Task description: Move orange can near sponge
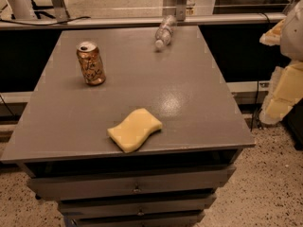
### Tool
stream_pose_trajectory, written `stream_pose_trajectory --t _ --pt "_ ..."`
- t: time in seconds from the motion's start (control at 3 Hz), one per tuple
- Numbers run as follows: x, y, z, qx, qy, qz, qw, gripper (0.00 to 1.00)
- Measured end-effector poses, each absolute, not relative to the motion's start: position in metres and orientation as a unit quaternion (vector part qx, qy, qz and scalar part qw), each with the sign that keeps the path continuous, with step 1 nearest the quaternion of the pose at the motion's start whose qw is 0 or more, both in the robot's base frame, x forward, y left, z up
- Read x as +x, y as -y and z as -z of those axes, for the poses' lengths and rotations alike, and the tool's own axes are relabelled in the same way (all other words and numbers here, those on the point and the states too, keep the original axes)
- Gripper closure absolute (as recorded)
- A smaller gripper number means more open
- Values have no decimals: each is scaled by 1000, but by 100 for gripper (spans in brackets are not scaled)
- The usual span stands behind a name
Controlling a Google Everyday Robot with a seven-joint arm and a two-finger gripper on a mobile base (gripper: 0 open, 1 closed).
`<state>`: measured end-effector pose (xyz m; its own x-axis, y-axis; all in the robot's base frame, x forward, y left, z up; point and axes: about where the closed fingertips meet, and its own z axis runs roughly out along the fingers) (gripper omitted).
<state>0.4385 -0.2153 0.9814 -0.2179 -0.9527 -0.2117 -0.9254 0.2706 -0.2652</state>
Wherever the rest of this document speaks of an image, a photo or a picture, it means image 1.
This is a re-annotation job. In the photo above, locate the metal frame post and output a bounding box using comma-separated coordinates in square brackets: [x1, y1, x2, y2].
[162, 0, 187, 22]

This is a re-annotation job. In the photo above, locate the clear plastic water bottle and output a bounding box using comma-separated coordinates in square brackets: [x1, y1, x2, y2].
[154, 15, 177, 50]

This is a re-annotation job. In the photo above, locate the black hanging cable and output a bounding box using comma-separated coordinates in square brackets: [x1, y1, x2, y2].
[250, 12, 272, 132]

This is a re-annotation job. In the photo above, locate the grey middle drawer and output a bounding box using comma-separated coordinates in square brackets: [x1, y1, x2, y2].
[59, 192, 216, 219]

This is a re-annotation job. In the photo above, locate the yellow sponge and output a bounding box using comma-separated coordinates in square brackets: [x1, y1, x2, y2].
[107, 108, 163, 153]

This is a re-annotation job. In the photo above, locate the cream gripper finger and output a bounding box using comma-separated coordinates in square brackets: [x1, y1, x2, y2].
[259, 19, 285, 46]
[259, 61, 303, 125]

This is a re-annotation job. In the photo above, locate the grey bottom drawer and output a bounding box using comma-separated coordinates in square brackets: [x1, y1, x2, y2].
[72, 210, 205, 227]

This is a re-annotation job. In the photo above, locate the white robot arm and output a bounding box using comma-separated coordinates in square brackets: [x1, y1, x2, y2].
[259, 0, 303, 125]

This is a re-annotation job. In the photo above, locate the white background pipe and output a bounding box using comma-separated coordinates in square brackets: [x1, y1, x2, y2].
[6, 0, 36, 20]

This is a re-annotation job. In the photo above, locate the grey drawer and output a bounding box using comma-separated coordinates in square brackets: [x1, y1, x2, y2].
[72, 210, 205, 227]
[27, 165, 236, 201]
[59, 192, 216, 219]

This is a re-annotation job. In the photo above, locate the grey top drawer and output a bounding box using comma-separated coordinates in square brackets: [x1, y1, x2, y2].
[27, 165, 236, 201]

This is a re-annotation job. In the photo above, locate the black cable on rail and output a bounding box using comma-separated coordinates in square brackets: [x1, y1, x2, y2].
[0, 15, 92, 26]

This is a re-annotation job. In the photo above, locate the grey drawer cabinet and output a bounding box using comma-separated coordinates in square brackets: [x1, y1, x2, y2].
[2, 26, 254, 227]

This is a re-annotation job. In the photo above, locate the orange soda can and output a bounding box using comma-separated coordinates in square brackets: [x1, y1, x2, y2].
[77, 41, 106, 86]

